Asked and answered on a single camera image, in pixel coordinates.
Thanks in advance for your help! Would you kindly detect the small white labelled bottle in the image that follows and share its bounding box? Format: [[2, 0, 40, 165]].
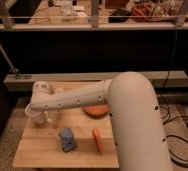
[[46, 111, 59, 124]]

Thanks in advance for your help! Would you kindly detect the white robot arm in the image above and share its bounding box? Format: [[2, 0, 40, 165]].
[[30, 72, 173, 171]]

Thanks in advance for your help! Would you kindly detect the orange bowl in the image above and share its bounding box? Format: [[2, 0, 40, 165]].
[[83, 105, 108, 117]]

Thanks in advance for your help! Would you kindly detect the orange carrot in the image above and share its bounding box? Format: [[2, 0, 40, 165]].
[[92, 128, 103, 155]]

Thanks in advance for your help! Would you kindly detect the blue sponge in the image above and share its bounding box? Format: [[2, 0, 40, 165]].
[[59, 128, 77, 152]]

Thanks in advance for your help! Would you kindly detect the clear plastic cup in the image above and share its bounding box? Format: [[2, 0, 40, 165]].
[[25, 105, 46, 125]]

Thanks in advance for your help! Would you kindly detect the grey metal beam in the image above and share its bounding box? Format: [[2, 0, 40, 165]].
[[3, 71, 188, 92]]

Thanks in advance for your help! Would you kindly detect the diagonal metal strut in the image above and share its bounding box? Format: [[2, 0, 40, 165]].
[[0, 43, 19, 77]]

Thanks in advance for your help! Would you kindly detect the black cable on floor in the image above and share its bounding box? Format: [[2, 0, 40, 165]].
[[156, 104, 188, 169]]

